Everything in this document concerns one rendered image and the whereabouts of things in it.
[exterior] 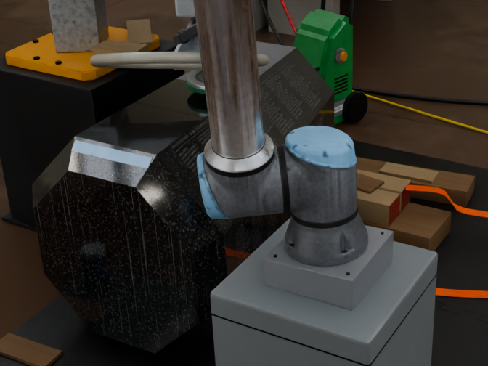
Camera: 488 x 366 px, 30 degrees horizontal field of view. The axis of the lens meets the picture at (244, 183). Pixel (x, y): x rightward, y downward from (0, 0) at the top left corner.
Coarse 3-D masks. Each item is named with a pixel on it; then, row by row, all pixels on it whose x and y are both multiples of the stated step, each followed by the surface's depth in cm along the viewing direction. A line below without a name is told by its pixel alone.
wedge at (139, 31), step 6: (126, 24) 392; (132, 24) 392; (138, 24) 391; (144, 24) 391; (132, 30) 387; (138, 30) 387; (144, 30) 387; (150, 30) 387; (132, 36) 383; (138, 36) 383; (144, 36) 383; (150, 36) 383; (132, 42) 380; (138, 42) 380; (144, 42) 380; (150, 42) 380
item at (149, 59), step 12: (96, 60) 239; (108, 60) 234; (120, 60) 231; (132, 60) 229; (144, 60) 228; (156, 60) 227; (168, 60) 227; (180, 60) 227; (192, 60) 228; (264, 60) 243
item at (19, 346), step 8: (8, 336) 331; (16, 336) 331; (0, 344) 327; (8, 344) 327; (16, 344) 327; (24, 344) 327; (32, 344) 326; (40, 344) 326; (0, 352) 324; (8, 352) 323; (16, 352) 323; (24, 352) 322; (32, 352) 322; (40, 352) 322; (48, 352) 322; (56, 352) 322; (24, 360) 319; (32, 360) 318; (40, 360) 318; (48, 360) 318
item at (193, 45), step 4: (192, 20) 303; (188, 24) 300; (192, 24) 302; (196, 36) 302; (192, 40) 298; (196, 40) 298; (180, 44) 281; (184, 44) 287; (188, 44) 294; (192, 44) 294; (196, 44) 294; (176, 48) 278; (180, 48) 279; (184, 48) 287; (188, 48) 291; (192, 48) 291; (196, 48) 291; (184, 68) 274; (188, 68) 274; (192, 68) 274; (196, 68) 273; (200, 68) 273
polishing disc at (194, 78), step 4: (192, 72) 327; (196, 72) 327; (200, 72) 327; (188, 76) 323; (192, 76) 323; (196, 76) 323; (200, 76) 323; (188, 80) 320; (192, 80) 320; (196, 80) 320; (200, 80) 320; (192, 84) 317; (196, 84) 316; (200, 84) 316; (196, 88) 316; (200, 88) 315; (204, 88) 315
